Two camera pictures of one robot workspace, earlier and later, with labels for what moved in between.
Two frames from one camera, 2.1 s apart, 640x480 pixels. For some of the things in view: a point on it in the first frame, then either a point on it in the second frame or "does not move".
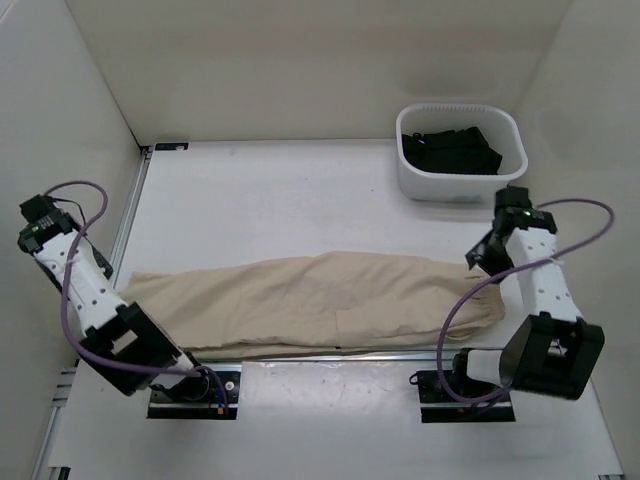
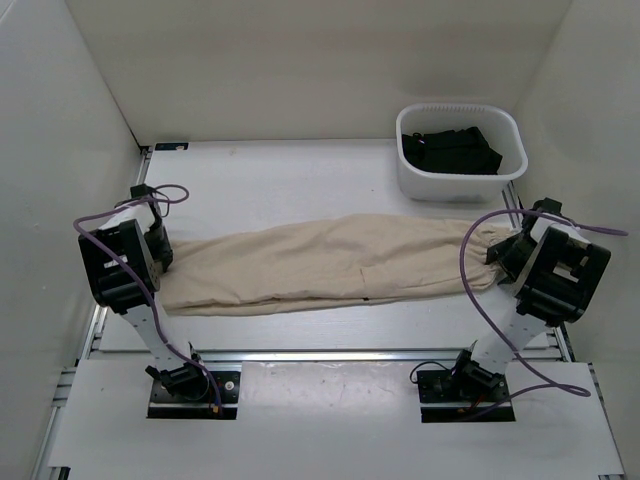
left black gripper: x=103 y=263 → x=165 y=253
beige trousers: x=339 y=299 → x=327 y=260
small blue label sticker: x=171 y=146 does not move
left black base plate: x=210 y=395 does not move
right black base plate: x=438 y=406 does not move
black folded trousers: x=454 y=152 does not move
